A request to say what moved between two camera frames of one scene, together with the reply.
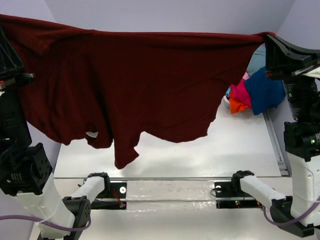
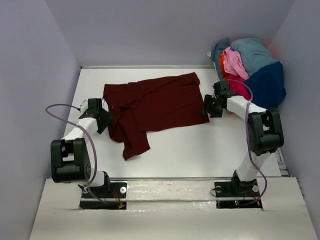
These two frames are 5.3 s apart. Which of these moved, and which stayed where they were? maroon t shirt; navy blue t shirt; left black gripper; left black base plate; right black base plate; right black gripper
Moved: maroon t shirt; right black gripper; left black gripper
Stayed: left black base plate; navy blue t shirt; right black base plate
